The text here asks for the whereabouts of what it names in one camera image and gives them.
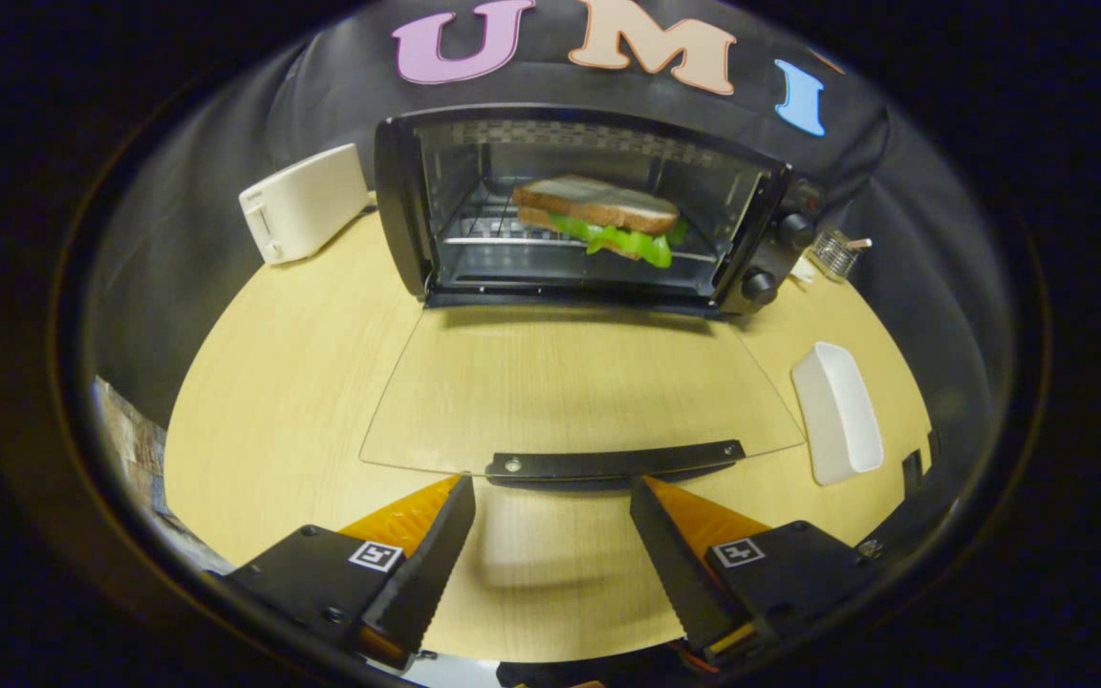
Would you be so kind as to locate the black backdrop cloth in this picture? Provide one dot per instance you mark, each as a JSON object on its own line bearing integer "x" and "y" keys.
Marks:
{"x": 923, "y": 268}

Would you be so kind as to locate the lettuce sandwich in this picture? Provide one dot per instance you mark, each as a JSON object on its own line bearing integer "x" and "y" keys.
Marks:
{"x": 598, "y": 205}

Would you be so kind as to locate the black toaster oven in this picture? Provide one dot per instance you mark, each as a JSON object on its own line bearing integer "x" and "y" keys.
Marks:
{"x": 398, "y": 210}

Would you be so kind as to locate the black table clamp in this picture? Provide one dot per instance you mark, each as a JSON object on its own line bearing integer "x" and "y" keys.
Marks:
{"x": 912, "y": 470}

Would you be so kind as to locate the white rectangular dish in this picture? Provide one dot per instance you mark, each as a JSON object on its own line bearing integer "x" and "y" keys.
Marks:
{"x": 837, "y": 411}

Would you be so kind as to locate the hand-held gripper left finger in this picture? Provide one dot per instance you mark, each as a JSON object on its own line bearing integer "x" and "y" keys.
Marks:
{"x": 426, "y": 573}

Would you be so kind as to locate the white toaster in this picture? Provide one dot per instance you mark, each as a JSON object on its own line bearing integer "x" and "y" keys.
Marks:
{"x": 307, "y": 205}

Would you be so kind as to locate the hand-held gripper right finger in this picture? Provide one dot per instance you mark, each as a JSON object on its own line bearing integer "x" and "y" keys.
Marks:
{"x": 675, "y": 573}

